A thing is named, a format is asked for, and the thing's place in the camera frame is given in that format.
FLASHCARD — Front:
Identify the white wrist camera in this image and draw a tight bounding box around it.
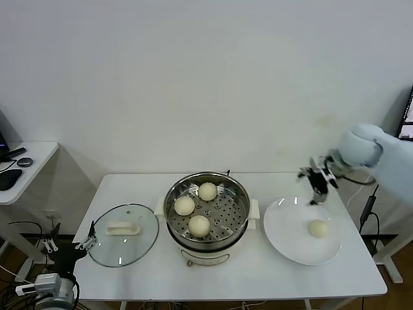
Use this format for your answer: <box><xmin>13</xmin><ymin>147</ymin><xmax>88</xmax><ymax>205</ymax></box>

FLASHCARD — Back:
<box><xmin>298</xmin><ymin>156</ymin><xmax>339</xmax><ymax>190</ymax></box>
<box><xmin>15</xmin><ymin>273</ymin><xmax>62</xmax><ymax>296</ymax></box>

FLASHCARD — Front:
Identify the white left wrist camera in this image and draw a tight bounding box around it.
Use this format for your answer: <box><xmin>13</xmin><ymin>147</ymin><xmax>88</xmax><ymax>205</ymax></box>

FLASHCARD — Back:
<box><xmin>15</xmin><ymin>273</ymin><xmax>62</xmax><ymax>296</ymax></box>

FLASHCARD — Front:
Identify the black floor cable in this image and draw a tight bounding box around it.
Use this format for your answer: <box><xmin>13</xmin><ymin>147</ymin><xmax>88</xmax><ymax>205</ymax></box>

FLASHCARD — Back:
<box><xmin>6</xmin><ymin>220</ymin><xmax>43</xmax><ymax>234</ymax></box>

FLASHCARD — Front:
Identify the cream electric cooker base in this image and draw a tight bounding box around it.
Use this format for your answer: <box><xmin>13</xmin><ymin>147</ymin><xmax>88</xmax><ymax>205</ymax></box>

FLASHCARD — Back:
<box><xmin>166</xmin><ymin>222</ymin><xmax>250</xmax><ymax>268</ymax></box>

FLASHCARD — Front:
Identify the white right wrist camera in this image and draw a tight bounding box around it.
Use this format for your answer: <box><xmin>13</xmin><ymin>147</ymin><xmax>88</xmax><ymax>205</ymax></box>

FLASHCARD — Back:
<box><xmin>298</xmin><ymin>156</ymin><xmax>339</xmax><ymax>190</ymax></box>

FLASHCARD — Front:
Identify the white side table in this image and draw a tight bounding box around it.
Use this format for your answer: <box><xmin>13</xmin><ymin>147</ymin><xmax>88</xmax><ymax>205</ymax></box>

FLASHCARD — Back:
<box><xmin>0</xmin><ymin>141</ymin><xmax>61</xmax><ymax>265</ymax></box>

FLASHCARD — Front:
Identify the black open laptop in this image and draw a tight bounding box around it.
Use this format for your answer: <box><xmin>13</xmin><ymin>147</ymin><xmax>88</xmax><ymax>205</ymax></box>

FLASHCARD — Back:
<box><xmin>396</xmin><ymin>84</ymin><xmax>413</xmax><ymax>141</ymax></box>
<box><xmin>0</xmin><ymin>108</ymin><xmax>26</xmax><ymax>163</ymax></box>

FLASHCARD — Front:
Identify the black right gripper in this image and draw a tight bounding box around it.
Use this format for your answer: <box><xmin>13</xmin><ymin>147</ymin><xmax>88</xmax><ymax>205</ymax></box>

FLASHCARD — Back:
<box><xmin>308</xmin><ymin>174</ymin><xmax>330</xmax><ymax>207</ymax></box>

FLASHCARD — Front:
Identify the white round plate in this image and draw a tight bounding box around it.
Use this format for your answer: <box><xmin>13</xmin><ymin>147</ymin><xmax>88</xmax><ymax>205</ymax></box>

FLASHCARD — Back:
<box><xmin>263</xmin><ymin>196</ymin><xmax>343</xmax><ymax>267</ymax></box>

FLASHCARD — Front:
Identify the steel steamer basket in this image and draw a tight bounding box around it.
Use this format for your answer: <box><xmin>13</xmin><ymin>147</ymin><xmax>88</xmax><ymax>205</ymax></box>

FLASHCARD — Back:
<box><xmin>154</xmin><ymin>172</ymin><xmax>261</xmax><ymax>243</ymax></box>

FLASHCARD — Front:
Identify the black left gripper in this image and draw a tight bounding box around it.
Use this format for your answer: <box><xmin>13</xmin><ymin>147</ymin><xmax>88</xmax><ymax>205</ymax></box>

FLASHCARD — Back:
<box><xmin>41</xmin><ymin>220</ymin><xmax>98</xmax><ymax>276</ymax></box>

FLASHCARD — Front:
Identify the white steamed baozi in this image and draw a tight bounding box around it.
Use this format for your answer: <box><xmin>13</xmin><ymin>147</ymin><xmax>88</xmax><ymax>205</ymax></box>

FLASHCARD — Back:
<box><xmin>174</xmin><ymin>196</ymin><xmax>196</xmax><ymax>216</ymax></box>
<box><xmin>307</xmin><ymin>219</ymin><xmax>330</xmax><ymax>239</ymax></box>
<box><xmin>188</xmin><ymin>215</ymin><xmax>211</xmax><ymax>238</ymax></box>
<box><xmin>197</xmin><ymin>182</ymin><xmax>218</xmax><ymax>202</ymax></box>

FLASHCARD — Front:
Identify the glass pot lid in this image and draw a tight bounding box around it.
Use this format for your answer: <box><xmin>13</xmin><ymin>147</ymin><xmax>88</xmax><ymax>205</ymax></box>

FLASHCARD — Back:
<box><xmin>87</xmin><ymin>202</ymin><xmax>160</xmax><ymax>268</ymax></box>

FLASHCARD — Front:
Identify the black adapter cable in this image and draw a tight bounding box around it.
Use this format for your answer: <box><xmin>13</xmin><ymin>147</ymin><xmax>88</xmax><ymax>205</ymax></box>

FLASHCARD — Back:
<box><xmin>359</xmin><ymin>183</ymin><xmax>382</xmax><ymax>258</ymax></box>

